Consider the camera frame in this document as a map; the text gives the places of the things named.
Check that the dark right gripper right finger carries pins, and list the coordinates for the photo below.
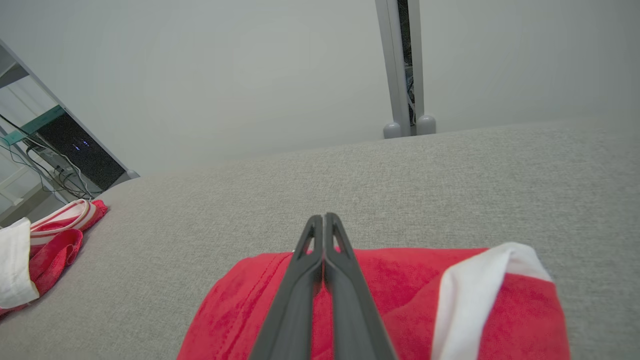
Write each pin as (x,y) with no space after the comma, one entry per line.
(350,310)

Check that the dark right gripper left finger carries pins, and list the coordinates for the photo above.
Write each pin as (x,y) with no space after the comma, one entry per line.
(295,310)

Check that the red garment with white hem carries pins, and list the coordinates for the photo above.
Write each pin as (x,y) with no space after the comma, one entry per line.
(400,290)

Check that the red white striped garment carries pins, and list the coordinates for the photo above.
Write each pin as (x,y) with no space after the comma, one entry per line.
(50,255)

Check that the black computer tower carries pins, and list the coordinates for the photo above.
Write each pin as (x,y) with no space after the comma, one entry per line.
(85,150)

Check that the green-edged glass shelf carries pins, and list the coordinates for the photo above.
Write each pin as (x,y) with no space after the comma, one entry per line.
(30,129)

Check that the grey partition post with foot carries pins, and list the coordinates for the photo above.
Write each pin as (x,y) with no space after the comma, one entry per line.
(426,125)
(392,60)

